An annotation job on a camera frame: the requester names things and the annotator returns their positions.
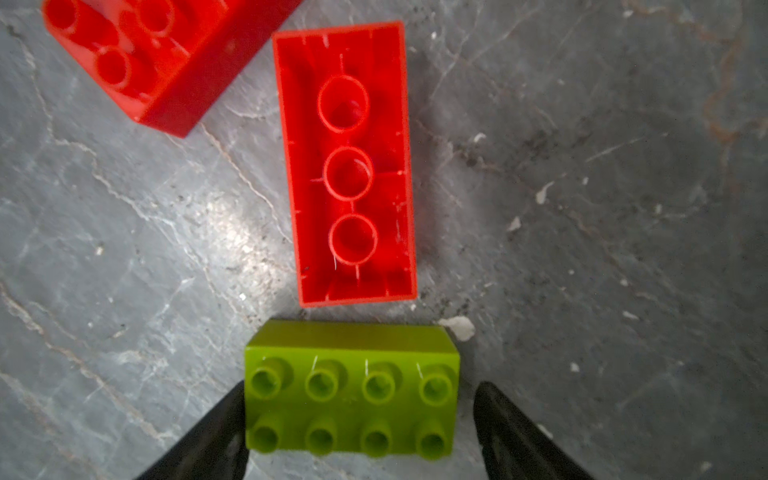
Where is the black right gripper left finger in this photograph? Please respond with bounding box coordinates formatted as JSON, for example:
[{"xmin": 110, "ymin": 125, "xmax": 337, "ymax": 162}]
[{"xmin": 138, "ymin": 381, "xmax": 249, "ymax": 480}]

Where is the green lego brick bottom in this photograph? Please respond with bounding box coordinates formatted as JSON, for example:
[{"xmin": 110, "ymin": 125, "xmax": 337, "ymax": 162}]
[{"xmin": 244, "ymin": 319, "xmax": 460, "ymax": 461}]

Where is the red lego brick small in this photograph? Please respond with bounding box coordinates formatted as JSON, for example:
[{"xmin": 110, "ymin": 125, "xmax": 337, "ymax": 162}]
[{"xmin": 272, "ymin": 21, "xmax": 418, "ymax": 308}]

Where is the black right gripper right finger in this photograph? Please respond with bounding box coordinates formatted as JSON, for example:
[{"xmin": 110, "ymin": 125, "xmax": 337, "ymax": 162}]
[{"xmin": 473, "ymin": 381, "xmax": 591, "ymax": 479}]

